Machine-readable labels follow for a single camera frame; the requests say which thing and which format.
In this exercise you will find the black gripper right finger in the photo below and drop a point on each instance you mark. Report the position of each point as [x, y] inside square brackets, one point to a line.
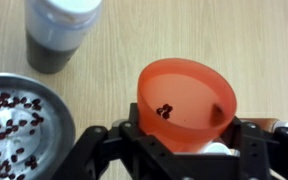
[246, 137]

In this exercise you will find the red beans in pot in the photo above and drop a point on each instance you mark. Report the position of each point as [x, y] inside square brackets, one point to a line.
[20, 135]

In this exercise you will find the dark sauce squeeze bottle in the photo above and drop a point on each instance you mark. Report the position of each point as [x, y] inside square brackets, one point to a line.
[55, 29]

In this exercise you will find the white ceramic mug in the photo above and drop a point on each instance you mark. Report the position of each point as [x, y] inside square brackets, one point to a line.
[218, 148]

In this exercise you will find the silver metal pot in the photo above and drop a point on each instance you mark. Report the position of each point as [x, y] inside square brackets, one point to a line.
[57, 129]

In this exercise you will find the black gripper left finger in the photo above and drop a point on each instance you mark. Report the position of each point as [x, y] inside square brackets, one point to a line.
[128, 128]

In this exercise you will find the orange plastic cup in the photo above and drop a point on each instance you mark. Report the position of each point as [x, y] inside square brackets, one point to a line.
[184, 104]

